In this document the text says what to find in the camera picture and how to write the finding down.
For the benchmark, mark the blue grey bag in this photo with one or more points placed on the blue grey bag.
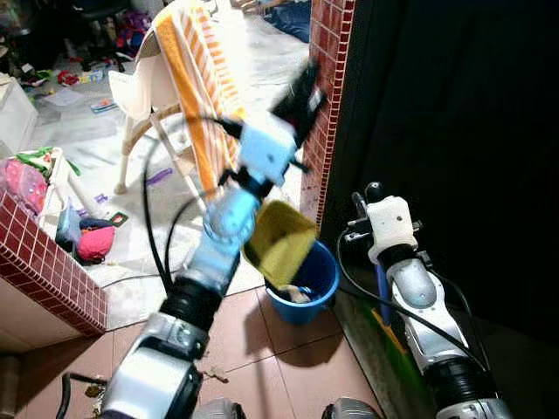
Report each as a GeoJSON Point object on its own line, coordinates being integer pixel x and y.
{"type": "Point", "coordinates": [68, 229]}

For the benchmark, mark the grey right robot leg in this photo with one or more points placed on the grey right robot leg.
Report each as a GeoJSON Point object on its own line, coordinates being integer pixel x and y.
{"type": "Point", "coordinates": [349, 408]}

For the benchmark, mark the orange striped towel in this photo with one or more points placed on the orange striped towel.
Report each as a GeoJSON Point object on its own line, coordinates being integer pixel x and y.
{"type": "Point", "coordinates": [196, 70]}

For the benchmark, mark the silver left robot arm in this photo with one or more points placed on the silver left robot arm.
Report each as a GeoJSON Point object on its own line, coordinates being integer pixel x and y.
{"type": "Point", "coordinates": [192, 288]}

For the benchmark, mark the blue cloth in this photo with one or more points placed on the blue cloth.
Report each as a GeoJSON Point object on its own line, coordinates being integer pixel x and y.
{"type": "Point", "coordinates": [293, 17]}

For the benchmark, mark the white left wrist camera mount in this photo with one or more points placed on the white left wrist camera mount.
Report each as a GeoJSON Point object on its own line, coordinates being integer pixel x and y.
{"type": "Point", "coordinates": [266, 148]}

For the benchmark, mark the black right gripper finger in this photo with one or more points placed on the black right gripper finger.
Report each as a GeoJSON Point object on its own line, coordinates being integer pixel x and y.
{"type": "Point", "coordinates": [375, 189]}
{"type": "Point", "coordinates": [358, 205]}

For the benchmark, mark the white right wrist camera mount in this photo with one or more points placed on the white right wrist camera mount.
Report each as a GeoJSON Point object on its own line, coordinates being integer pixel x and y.
{"type": "Point", "coordinates": [391, 227]}

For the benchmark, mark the purple floor item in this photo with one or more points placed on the purple floor item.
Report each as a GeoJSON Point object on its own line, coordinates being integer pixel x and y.
{"type": "Point", "coordinates": [159, 176]}

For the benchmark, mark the red pink bag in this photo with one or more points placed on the red pink bag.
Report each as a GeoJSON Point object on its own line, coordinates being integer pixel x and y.
{"type": "Point", "coordinates": [96, 244]}

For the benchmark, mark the blue plastic bucket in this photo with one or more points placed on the blue plastic bucket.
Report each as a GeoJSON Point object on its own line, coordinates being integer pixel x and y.
{"type": "Point", "coordinates": [314, 279]}

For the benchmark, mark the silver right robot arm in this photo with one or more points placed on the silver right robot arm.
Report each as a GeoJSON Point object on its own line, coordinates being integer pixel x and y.
{"type": "Point", "coordinates": [419, 297]}

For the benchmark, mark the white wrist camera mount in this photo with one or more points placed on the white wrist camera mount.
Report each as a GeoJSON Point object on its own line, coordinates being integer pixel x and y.
{"type": "Point", "coordinates": [391, 227]}
{"type": "Point", "coordinates": [266, 148]}

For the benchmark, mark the white cabinet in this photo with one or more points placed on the white cabinet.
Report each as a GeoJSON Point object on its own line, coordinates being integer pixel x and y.
{"type": "Point", "coordinates": [16, 113]}

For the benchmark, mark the grey robot leg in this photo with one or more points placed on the grey robot leg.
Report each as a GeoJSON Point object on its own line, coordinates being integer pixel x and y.
{"type": "Point", "coordinates": [349, 408]}
{"type": "Point", "coordinates": [218, 410]}

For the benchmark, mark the grey left robot leg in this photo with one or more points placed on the grey left robot leg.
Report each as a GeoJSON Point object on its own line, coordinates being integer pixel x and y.
{"type": "Point", "coordinates": [218, 410]}

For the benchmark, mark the brown rubbish scrap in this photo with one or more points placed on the brown rubbish scrap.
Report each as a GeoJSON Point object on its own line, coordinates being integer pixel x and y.
{"type": "Point", "coordinates": [214, 374]}

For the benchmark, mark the grey rubbish in bucket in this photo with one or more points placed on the grey rubbish in bucket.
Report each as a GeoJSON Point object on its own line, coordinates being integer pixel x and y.
{"type": "Point", "coordinates": [297, 294]}

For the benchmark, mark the pink toy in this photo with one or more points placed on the pink toy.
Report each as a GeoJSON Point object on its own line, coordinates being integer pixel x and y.
{"type": "Point", "coordinates": [22, 185]}

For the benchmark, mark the white plastic chair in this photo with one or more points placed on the white plastic chair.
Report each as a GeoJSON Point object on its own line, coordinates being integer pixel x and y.
{"type": "Point", "coordinates": [131, 92]}

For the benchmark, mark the small white stool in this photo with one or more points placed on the small white stool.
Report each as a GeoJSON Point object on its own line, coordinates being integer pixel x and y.
{"type": "Point", "coordinates": [65, 175]}

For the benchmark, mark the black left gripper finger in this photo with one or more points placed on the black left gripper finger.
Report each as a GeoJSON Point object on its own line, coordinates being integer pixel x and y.
{"type": "Point", "coordinates": [319, 98]}
{"type": "Point", "coordinates": [306, 77]}

